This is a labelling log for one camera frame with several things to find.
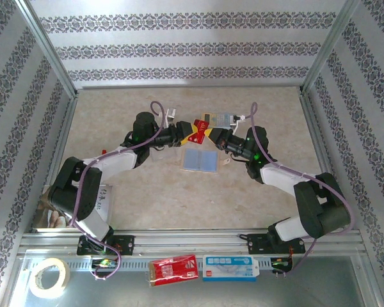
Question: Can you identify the red yellow small packet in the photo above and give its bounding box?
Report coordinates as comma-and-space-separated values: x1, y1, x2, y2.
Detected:
191, 118, 212, 144

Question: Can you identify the beige card holder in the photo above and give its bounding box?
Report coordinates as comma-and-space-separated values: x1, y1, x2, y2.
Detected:
180, 147, 231, 174

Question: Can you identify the yellow grey calculator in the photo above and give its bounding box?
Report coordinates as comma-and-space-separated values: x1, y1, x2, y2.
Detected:
200, 111, 238, 129

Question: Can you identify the blue white box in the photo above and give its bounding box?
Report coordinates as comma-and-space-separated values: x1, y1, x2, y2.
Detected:
202, 255, 259, 282

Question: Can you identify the right small circuit board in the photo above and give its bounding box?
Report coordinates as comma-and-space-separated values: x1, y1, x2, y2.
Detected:
270, 257, 294, 272

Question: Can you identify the small circuit board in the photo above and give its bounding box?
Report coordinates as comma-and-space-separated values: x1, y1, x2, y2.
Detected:
91, 258, 119, 269
270, 257, 294, 272

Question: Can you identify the slotted metal strip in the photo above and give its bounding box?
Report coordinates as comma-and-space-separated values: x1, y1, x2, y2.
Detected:
63, 258, 292, 272

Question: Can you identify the red cardboard box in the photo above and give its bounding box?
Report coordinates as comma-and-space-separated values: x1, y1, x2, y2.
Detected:
148, 254, 200, 287

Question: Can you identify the glossy printed magazine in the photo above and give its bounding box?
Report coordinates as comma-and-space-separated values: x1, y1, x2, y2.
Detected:
31, 185, 84, 230

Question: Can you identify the left small circuit board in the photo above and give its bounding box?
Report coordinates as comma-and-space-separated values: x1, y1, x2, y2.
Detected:
91, 258, 119, 269

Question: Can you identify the masking tape roll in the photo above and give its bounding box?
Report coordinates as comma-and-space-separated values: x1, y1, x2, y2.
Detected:
28, 257, 71, 300

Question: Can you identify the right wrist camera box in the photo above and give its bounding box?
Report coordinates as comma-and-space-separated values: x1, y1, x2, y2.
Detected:
230, 114, 246, 132

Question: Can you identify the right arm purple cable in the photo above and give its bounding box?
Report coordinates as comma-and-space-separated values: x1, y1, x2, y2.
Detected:
250, 102, 356, 278

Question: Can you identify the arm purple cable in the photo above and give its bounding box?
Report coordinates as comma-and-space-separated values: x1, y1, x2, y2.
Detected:
70, 100, 166, 281
250, 102, 356, 278

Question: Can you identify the aluminium back rail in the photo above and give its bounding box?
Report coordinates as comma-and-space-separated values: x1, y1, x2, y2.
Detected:
75, 83, 303, 91

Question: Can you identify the aluminium side rail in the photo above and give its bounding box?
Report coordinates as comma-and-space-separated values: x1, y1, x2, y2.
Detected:
299, 89, 332, 175
51, 92, 79, 180

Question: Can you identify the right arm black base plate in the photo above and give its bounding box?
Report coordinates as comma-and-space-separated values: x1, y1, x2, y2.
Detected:
246, 233, 307, 255

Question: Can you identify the aluminium mounting rail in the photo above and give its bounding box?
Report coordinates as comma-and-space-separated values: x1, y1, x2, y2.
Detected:
19, 228, 363, 256

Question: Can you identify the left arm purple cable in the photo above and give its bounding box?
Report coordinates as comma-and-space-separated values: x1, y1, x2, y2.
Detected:
70, 100, 166, 281

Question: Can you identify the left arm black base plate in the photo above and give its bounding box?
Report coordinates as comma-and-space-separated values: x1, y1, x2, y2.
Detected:
76, 235, 136, 256

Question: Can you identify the aluminium frame post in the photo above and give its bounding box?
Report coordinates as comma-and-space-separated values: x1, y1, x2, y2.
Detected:
300, 0, 362, 95
14, 0, 79, 98

